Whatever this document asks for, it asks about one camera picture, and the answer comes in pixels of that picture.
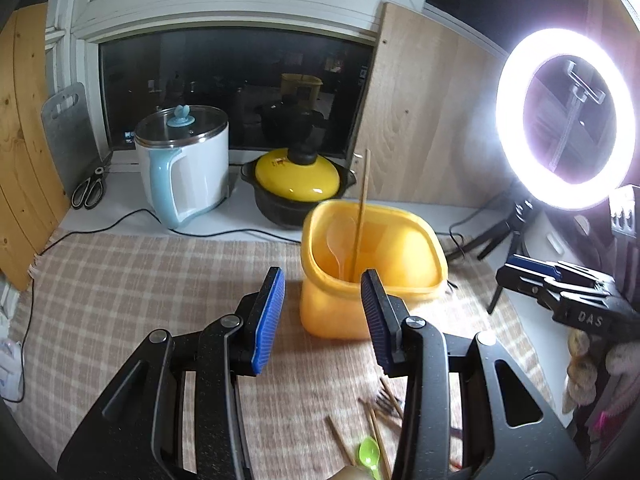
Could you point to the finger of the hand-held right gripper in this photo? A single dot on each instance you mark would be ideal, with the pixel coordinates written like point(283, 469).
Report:
point(535, 264)
point(530, 287)

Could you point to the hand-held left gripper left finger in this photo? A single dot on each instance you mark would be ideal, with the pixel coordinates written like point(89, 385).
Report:
point(267, 320)

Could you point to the grey cutting board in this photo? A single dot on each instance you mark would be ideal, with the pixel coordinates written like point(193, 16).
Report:
point(65, 135)

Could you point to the white electric cooking pot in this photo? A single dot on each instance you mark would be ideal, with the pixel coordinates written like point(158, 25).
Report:
point(200, 175)

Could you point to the yellow plastic container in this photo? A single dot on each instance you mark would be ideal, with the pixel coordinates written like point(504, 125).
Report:
point(330, 310)

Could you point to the black clay pot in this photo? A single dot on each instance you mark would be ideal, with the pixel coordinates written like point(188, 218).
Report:
point(275, 210)

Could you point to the pink clothing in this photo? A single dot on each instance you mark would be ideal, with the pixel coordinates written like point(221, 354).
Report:
point(607, 420)

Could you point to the wooden wall panel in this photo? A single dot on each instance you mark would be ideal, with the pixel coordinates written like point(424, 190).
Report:
point(30, 135)

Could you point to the white-framed window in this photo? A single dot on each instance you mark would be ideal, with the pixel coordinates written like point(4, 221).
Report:
point(225, 5)

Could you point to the black tripod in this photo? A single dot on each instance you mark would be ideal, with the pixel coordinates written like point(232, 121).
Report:
point(520, 215)

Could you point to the metal fork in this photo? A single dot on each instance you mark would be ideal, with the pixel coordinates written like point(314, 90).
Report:
point(390, 397)

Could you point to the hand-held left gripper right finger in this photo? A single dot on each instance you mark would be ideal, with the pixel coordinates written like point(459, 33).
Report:
point(375, 320)

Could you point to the green plastic spoon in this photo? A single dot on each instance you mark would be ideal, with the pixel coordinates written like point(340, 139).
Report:
point(369, 452)

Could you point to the white plastic spoon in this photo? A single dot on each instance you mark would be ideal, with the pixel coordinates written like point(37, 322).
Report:
point(340, 240)

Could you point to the glass lid with blue knob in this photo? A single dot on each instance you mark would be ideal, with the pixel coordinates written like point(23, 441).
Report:
point(190, 122)

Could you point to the yellow pot lid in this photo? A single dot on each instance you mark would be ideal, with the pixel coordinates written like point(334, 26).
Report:
point(295, 177)

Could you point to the wooden chopstick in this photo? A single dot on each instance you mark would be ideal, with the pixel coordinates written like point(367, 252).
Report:
point(340, 437)
point(361, 210)
point(378, 440)
point(377, 410)

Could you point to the light wooden board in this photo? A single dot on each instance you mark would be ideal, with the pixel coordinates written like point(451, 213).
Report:
point(425, 110)

